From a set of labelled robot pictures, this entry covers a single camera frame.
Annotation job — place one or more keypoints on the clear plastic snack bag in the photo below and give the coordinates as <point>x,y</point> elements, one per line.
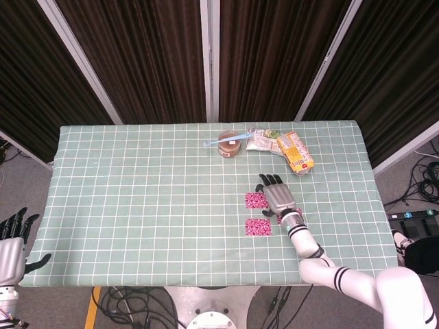
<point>262,142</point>

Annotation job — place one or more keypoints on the dark brown curtain panel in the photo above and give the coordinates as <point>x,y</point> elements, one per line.
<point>394,79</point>
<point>144,58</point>
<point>31,85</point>
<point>271,58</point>

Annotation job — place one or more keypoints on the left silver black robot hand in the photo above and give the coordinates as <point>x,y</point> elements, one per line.
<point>12,260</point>

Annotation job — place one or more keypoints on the white partition bottom rail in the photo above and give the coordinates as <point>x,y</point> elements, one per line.
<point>25,150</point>
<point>408,147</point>

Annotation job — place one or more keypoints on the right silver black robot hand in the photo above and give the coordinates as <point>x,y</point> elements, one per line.
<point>279,197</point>

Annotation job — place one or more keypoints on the pink patterned card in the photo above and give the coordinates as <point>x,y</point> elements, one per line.
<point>254,201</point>
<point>258,227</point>

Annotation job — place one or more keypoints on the yellow snack package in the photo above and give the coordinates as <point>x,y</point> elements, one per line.
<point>295,150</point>

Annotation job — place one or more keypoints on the yellow floor tape strip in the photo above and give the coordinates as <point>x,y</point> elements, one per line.
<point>92,308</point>

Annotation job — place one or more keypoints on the clear jar with brown contents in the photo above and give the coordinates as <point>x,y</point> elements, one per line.
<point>228,148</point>

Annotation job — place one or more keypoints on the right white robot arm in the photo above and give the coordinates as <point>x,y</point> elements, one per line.
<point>343,276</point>

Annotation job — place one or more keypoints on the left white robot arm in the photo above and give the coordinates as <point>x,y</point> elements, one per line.
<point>8,305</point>

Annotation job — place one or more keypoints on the white partition frame post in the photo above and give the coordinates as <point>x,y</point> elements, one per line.
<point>327,61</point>
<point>210,61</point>
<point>80,61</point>

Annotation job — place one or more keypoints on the light blue spoon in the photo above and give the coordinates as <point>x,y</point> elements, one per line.
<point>219,141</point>

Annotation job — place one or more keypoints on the grey robot pedestal base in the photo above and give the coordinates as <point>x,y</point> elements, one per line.
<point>212,303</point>

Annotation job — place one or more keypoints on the white striped shoe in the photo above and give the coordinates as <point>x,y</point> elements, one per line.
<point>401,241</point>

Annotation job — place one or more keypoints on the black trouser leg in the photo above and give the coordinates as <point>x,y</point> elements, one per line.
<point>423,255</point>

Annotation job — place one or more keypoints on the green checked tablecloth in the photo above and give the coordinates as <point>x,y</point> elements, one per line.
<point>154,212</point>

